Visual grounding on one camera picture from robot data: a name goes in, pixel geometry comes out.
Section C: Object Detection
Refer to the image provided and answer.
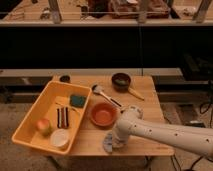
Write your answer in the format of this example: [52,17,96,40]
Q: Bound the grey blue towel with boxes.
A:
[102,132,117,154]

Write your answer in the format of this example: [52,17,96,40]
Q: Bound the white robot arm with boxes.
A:
[112,105,213,158]

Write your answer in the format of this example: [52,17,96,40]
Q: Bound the orange terracotta bowl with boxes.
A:
[90,102,117,127]

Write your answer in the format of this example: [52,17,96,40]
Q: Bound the wooden table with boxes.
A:
[31,74,176,158]

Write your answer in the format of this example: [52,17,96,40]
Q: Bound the wooden spoon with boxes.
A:
[128,87,145,101]

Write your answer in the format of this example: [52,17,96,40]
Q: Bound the green sponge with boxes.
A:
[70,95,86,108]

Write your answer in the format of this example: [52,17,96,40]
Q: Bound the white round lid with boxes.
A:
[50,129,70,149]

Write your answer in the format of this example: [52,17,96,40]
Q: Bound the dark brown bowl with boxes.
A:
[111,73,131,92]

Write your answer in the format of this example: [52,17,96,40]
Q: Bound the dark red striped bar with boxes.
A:
[57,107,69,129]

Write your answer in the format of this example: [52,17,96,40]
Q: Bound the yellow plastic bin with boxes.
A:
[12,81,91,155]

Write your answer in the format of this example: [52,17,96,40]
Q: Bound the red yellow apple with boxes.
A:
[36,118,51,136]

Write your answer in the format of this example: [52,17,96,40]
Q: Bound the small dark cup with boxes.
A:
[59,75,71,83]

